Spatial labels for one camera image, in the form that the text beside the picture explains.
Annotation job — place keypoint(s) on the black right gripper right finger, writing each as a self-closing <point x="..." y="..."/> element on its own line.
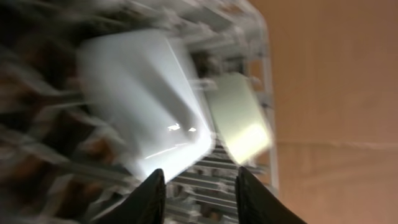
<point x="257" y="205"/>

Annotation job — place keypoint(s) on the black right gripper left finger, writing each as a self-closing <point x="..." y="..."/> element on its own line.
<point x="145" y="205"/>

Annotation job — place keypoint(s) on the mint green bowl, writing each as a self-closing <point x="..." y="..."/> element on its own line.
<point x="239" y="119"/>

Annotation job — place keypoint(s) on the light blue bowl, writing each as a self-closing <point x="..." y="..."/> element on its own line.
<point x="144" y="84"/>

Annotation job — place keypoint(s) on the grey dishwasher rack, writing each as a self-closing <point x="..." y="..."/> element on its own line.
<point x="58" y="162"/>

